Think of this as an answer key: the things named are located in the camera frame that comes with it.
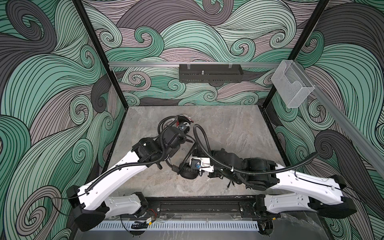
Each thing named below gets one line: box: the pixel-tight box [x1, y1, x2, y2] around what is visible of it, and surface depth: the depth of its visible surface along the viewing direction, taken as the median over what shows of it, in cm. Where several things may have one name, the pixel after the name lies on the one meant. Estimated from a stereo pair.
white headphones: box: [176, 114, 194, 127], surface depth 105 cm
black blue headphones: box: [171, 134, 199, 180], surface depth 66 cm
